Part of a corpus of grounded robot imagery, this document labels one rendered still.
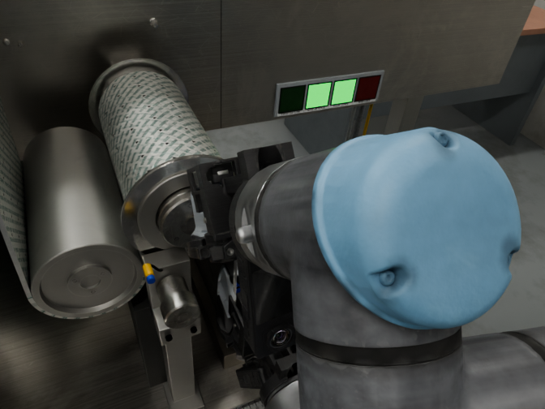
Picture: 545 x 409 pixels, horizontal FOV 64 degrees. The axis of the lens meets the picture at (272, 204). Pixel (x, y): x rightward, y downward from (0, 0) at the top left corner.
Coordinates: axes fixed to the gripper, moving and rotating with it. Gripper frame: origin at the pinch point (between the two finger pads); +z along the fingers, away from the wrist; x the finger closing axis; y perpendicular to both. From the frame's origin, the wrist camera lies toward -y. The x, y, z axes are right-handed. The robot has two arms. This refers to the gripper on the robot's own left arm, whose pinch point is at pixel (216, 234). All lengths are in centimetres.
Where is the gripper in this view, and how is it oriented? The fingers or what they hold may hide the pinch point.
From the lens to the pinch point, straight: 48.8
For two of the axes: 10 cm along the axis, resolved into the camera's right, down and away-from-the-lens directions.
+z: -3.7, 0.2, 9.3
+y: -2.1, -9.8, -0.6
